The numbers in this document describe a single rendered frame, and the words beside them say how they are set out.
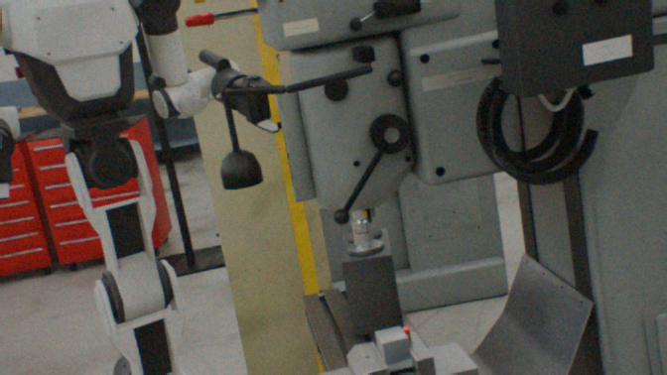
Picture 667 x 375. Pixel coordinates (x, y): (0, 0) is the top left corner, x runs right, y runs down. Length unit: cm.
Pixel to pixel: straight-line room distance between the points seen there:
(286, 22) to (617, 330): 82
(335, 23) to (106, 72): 81
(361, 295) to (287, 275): 152
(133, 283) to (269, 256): 128
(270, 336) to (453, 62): 223
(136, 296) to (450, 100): 107
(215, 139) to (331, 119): 185
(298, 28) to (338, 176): 27
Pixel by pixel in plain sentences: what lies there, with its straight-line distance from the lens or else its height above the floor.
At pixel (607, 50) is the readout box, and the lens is 130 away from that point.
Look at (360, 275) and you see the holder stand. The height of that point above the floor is 107.
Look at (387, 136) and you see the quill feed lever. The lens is 145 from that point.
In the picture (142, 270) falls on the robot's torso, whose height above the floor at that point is 110.
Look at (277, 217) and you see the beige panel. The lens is 337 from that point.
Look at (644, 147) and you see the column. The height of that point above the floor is 136.
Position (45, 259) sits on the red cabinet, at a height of 14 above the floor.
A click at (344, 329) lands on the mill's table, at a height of 92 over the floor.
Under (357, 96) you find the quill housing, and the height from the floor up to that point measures 153.
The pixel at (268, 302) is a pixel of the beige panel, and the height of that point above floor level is 50.
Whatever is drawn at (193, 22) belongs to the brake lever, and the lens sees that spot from 162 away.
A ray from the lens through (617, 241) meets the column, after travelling 158.
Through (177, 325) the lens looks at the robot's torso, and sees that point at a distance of 226.
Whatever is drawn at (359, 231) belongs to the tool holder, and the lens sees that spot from 193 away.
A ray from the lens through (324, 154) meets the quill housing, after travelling 148.
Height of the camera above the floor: 172
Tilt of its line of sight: 14 degrees down
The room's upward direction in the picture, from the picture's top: 10 degrees counter-clockwise
